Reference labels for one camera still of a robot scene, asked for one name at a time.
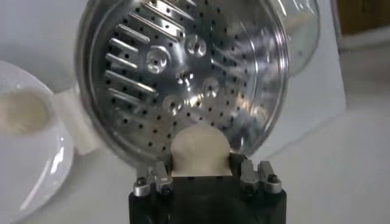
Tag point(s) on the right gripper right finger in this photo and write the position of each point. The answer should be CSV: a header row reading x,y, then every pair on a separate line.
x,y
262,179

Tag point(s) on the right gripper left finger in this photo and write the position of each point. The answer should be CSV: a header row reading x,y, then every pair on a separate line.
x,y
158,179

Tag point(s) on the white steamed baozi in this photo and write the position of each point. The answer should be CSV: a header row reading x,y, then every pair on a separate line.
x,y
199,152

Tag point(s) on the perforated steel steamer basket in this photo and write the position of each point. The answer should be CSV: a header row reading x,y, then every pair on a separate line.
x,y
182,45

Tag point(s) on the white round plate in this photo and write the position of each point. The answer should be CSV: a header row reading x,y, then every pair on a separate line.
x,y
36,170

